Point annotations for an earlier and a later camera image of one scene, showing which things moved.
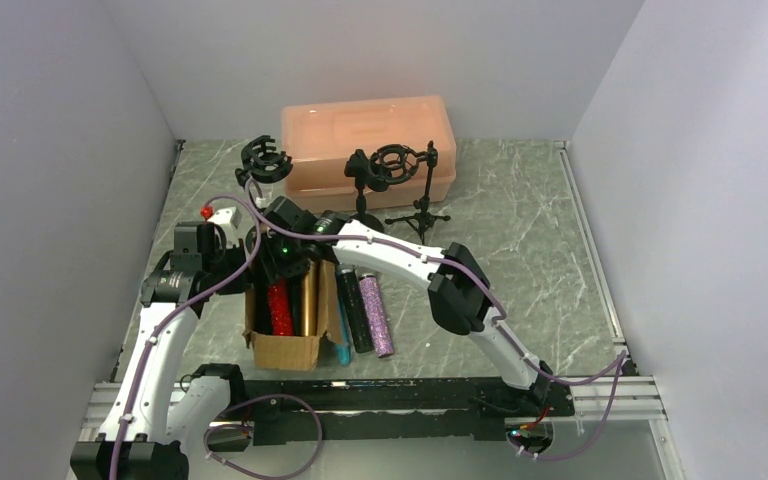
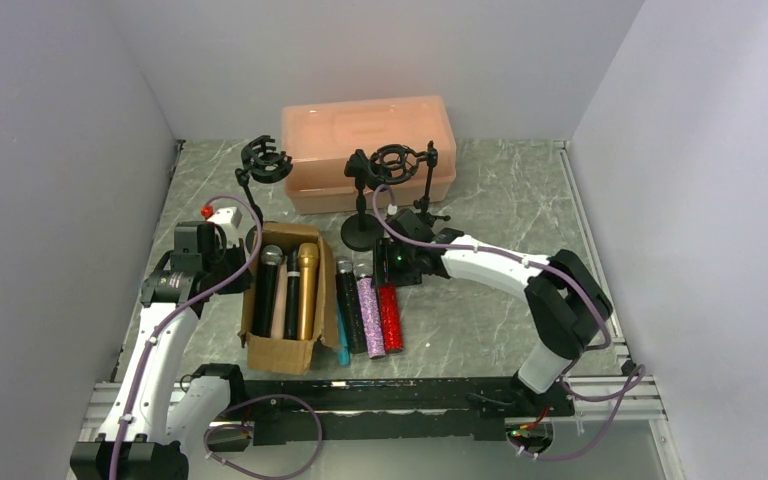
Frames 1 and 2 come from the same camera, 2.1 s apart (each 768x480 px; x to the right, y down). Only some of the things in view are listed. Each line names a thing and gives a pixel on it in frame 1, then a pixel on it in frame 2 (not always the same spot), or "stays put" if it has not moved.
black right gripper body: (278, 216) -> (390, 263)
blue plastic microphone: (344, 349) stays put
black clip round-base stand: (358, 166) stays put
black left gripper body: (194, 244) stays put
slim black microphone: (297, 312) stays put
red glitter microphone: (278, 298) -> (393, 335)
